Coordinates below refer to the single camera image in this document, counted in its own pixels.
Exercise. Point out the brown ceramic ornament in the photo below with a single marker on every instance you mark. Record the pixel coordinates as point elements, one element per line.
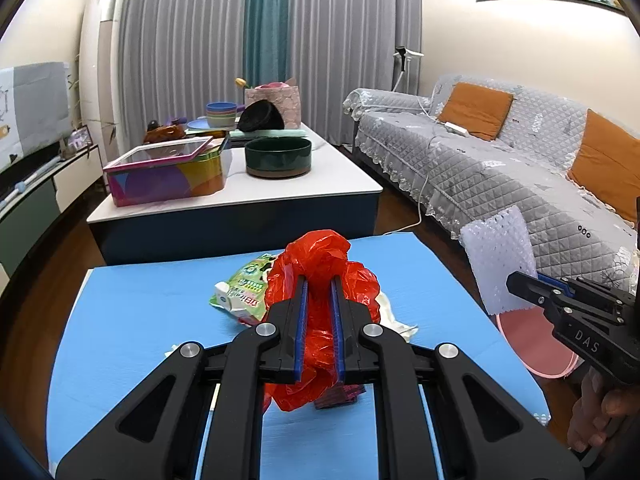
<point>162,134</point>

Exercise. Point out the white tissue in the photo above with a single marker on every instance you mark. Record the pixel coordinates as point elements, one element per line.
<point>395,322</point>

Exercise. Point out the light green tray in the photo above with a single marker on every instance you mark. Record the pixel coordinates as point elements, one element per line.
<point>280,133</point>

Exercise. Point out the red plastic bag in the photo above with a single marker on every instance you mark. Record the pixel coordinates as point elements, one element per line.
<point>320,260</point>

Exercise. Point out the pink purple printed wrapper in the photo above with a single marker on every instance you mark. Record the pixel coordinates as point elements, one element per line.
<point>345,396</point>

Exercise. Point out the grey curtain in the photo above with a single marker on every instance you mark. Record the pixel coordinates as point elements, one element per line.
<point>350,35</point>
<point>180,45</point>

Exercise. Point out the pink patterned paper bag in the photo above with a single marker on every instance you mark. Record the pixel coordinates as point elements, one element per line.
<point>290,105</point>

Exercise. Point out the green snack packet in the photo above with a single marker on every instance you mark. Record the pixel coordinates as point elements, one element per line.
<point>245,285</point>

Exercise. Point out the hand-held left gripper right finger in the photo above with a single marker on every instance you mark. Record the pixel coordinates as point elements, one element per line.
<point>337,330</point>

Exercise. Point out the green white television cabinet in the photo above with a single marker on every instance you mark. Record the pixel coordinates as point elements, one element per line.
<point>30,210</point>

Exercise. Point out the pink plastic bin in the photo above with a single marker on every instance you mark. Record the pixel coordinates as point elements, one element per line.
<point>530,340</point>

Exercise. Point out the stack of coloured bowls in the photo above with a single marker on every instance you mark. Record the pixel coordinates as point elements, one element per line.
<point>221,115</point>

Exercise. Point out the television with grey cover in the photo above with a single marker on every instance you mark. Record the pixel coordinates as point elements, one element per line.
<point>35,105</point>

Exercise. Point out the teal curtain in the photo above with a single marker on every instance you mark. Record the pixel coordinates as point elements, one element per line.
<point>267,20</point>

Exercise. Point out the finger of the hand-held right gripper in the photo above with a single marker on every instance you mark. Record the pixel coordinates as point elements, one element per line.
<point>530,287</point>
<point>557,284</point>

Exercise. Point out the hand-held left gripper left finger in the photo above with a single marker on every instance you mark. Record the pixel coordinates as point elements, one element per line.
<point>301,330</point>

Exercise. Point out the white power strip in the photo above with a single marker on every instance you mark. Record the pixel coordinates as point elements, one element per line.
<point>455,128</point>

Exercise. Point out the person's right hand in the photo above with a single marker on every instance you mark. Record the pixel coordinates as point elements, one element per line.
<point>587,420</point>

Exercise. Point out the yellow artificial flower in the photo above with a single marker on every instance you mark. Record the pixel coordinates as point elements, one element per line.
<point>241,82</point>

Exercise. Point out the white top coffee table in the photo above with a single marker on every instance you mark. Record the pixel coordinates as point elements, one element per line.
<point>300,195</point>

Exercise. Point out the black hat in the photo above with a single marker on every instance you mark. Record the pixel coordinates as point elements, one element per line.
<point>260,117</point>

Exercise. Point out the blue plate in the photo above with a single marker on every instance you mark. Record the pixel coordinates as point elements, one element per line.
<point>197,124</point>

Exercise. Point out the white foam fruit net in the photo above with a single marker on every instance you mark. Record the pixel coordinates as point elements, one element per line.
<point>495,260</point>

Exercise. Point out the small photo frame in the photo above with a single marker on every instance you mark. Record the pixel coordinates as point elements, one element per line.
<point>80,139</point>

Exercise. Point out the orange cushion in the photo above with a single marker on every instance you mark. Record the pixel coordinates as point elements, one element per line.
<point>475,110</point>
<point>607,165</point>

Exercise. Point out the sofa with grey quilted cover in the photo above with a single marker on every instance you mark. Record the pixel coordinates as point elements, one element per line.
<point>475,170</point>

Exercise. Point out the dark green bowl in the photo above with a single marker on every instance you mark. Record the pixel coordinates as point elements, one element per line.
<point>277,157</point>

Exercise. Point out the white standing air conditioner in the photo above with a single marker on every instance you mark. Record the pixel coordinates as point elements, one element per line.
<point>100,75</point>

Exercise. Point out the colourful tin box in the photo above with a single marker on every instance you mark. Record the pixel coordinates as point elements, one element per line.
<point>160,182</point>

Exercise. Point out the small clear plastic wrapper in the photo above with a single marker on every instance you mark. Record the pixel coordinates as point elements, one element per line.
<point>170,348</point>

